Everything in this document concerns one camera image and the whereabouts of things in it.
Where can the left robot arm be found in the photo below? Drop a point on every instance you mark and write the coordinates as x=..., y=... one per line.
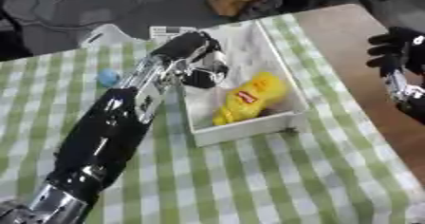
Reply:
x=105, y=133

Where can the small blue ball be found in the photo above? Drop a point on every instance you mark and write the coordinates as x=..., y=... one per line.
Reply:
x=108, y=77

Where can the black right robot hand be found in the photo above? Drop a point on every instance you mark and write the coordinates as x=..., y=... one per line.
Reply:
x=395, y=46

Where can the open box with white inside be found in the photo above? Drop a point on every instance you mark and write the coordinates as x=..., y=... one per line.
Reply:
x=252, y=52

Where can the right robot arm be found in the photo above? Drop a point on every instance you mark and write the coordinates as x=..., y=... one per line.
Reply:
x=408, y=96

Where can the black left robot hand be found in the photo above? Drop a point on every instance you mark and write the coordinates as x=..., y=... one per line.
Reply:
x=180, y=46

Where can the yellow squeeze bottle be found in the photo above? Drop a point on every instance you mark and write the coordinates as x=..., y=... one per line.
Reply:
x=249, y=99

